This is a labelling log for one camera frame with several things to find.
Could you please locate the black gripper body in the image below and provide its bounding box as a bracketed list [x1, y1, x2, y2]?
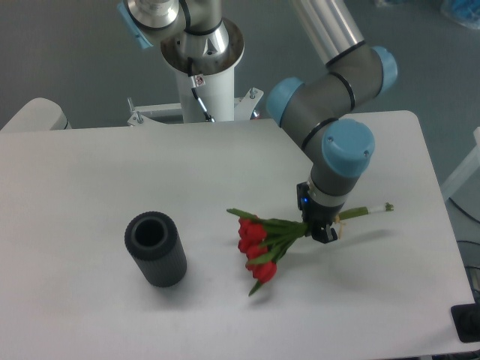
[296, 181, 347, 226]

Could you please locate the red tulip bouquet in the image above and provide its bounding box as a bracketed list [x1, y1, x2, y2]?
[226, 202, 395, 296]

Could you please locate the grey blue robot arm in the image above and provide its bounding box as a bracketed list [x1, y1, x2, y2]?
[118, 1, 398, 243]

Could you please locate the white furniture at right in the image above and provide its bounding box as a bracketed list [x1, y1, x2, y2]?
[440, 127, 479, 203]

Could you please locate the black ribbed cylindrical vase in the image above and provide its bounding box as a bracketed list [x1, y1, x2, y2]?
[124, 211, 187, 288]

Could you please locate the black device at table edge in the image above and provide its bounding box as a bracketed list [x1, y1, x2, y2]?
[451, 303, 479, 344]

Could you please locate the blue plastic bag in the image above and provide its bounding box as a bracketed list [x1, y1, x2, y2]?
[440, 0, 479, 30]

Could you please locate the white rounded chair back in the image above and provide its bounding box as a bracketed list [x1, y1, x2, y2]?
[1, 97, 72, 134]

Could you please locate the white metal base frame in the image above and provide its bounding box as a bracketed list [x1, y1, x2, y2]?
[127, 87, 264, 127]

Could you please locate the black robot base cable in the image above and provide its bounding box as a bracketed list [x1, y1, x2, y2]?
[186, 55, 216, 123]

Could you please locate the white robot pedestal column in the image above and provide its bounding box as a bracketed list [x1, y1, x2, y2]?
[160, 18, 245, 120]

